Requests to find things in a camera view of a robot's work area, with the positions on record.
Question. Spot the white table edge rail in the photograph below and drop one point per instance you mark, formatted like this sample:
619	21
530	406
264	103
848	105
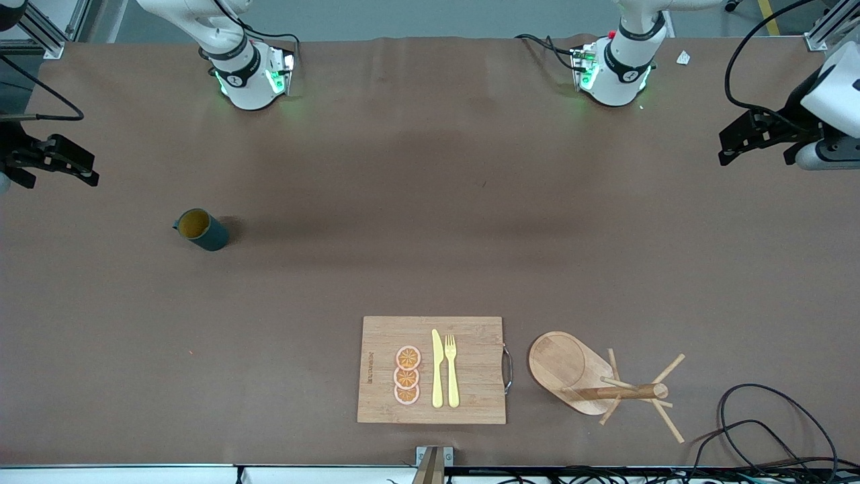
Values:
134	474

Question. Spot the dark teal cup yellow inside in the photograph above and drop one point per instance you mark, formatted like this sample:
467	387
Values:
211	235

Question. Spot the wooden cup rack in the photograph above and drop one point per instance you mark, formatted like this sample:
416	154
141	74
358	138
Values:
564	363

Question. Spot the metal table bracket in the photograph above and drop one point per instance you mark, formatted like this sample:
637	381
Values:
433	464

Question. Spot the small white paper scrap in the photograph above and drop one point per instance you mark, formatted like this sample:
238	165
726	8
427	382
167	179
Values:
683	58

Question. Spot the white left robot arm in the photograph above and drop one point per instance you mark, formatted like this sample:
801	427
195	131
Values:
618	84

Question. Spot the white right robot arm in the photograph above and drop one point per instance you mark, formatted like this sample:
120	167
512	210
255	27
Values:
245	87

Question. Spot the bamboo cutting board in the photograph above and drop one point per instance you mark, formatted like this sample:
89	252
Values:
477	376

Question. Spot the yellow plastic fork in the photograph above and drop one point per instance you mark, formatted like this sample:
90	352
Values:
452	376

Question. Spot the yellow plastic knife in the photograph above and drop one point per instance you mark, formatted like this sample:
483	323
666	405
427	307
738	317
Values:
437	370

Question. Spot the orange slice toy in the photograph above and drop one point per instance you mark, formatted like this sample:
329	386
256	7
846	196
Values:
406	378
408	357
406	395

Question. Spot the brown table cover mat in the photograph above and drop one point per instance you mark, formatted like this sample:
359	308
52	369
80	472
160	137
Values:
302	269

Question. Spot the aluminium frame profile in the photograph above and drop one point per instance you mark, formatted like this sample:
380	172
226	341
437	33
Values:
47	44
816	40

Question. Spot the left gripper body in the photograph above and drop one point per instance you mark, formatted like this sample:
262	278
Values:
793	114

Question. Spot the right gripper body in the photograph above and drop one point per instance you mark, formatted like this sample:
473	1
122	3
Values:
12	140

